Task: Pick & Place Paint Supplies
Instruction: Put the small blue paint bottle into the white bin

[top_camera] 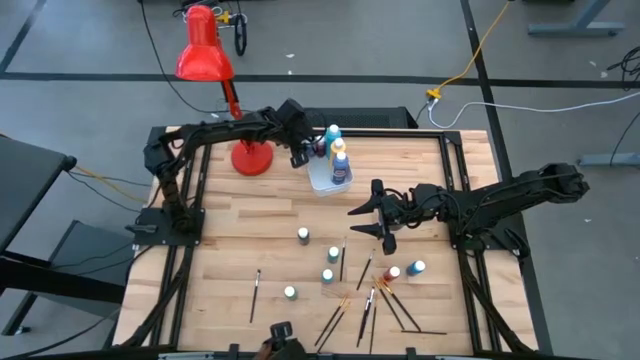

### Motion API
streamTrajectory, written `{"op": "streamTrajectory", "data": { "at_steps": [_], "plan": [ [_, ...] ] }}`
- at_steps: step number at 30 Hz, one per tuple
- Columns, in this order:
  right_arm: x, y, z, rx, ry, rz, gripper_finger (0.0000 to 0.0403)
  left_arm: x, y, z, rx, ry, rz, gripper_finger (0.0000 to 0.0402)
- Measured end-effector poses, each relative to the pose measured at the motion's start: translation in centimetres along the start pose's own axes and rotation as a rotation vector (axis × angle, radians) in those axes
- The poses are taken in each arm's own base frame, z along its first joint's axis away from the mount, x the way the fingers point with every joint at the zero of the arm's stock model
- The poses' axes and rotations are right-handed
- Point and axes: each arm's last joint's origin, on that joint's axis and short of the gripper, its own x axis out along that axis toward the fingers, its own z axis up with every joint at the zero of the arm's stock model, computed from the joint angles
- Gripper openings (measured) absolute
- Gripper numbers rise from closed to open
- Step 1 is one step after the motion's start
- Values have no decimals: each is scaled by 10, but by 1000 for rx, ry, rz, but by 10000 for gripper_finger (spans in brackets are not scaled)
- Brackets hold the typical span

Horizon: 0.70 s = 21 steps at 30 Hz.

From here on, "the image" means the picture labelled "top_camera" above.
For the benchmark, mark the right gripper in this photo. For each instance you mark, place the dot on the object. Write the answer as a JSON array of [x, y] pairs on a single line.
[[400, 210]]

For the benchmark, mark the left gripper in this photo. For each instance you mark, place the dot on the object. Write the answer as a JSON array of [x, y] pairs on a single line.
[[301, 150]]

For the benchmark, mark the small maroon paint bottle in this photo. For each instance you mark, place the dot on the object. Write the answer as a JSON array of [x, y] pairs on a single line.
[[321, 148]]

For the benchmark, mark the small navy paint bottle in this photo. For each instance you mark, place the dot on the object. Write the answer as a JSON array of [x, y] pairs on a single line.
[[311, 147]]

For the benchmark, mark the large teal paint bottle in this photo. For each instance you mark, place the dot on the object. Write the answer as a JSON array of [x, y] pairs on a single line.
[[331, 136]]

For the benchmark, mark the large yellow paint bottle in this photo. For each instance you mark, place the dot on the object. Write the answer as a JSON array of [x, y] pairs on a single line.
[[338, 149]]

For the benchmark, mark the large blue paint bottle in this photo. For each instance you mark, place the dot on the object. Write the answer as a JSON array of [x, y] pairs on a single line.
[[340, 172]]

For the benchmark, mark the thin black paintbrush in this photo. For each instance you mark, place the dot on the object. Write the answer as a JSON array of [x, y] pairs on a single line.
[[255, 297], [342, 262], [363, 270], [373, 330], [425, 332]]

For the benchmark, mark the small teal paint bottle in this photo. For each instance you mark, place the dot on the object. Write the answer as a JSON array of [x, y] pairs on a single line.
[[333, 256], [327, 276]]

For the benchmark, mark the small red paint bottle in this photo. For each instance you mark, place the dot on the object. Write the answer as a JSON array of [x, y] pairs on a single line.
[[390, 275]]

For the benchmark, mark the small blue paint bottle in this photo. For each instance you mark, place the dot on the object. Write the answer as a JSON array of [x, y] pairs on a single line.
[[412, 270]]

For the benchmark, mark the small black paint bottle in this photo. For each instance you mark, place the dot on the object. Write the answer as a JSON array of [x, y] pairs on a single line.
[[303, 237]]

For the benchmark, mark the black paintbrush gold ferrule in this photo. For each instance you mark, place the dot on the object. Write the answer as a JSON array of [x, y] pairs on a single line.
[[330, 321], [334, 326], [402, 307], [389, 305]]

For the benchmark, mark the small green paint bottle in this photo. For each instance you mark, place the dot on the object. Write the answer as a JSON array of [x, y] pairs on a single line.
[[290, 293]]

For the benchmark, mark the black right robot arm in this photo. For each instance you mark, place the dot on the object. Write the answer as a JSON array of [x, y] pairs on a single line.
[[525, 190]]

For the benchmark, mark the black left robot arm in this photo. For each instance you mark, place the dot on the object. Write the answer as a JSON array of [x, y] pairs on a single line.
[[225, 131]]

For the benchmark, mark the beige cup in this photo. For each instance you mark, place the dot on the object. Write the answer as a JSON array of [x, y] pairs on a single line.
[[401, 228]]

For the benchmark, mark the white plastic bin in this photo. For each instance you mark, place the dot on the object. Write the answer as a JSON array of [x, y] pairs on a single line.
[[322, 186]]

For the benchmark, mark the black perforated case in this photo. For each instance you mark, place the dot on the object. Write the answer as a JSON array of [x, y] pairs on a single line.
[[365, 117]]

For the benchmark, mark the black paintbrush silver ferrule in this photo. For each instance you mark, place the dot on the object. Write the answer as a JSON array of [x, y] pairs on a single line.
[[368, 315], [365, 317]]

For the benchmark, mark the black wheel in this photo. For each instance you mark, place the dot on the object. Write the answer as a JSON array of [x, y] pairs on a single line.
[[240, 35]]

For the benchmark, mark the red desk lamp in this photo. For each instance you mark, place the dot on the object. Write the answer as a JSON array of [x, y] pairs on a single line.
[[205, 55]]

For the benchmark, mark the black handheld device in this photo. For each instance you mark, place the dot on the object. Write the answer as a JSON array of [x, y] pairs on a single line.
[[281, 331]]

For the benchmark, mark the person's hand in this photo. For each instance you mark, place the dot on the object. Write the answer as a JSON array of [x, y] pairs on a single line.
[[287, 351]]

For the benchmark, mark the small yellow fitting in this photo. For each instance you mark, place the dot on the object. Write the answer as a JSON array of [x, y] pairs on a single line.
[[224, 18]]

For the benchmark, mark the grey metal desk foot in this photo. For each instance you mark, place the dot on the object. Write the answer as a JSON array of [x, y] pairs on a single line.
[[610, 159], [575, 27]]

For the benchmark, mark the black side table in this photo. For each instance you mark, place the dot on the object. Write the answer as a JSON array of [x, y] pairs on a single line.
[[25, 185]]

